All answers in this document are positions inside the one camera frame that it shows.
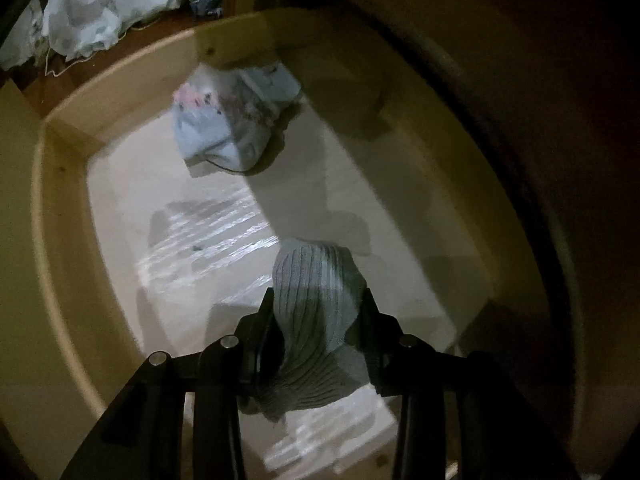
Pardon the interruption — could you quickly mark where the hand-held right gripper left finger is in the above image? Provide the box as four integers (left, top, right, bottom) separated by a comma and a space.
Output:
60, 287, 276, 480

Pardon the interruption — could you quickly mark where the floral print underwear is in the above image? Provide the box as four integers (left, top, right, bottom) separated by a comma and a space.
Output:
171, 60, 303, 173

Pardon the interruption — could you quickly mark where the grey ribbed underwear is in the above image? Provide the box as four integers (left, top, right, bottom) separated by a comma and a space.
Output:
239, 239, 371, 423

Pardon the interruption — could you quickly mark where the pile of white clothes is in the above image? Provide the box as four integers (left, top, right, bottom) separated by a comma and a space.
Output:
0, 0, 183, 73

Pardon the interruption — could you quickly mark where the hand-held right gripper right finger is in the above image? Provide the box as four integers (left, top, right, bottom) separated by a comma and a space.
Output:
356, 287, 581, 480

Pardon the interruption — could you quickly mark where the wooden drawer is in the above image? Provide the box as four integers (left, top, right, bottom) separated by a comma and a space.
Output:
0, 10, 556, 480

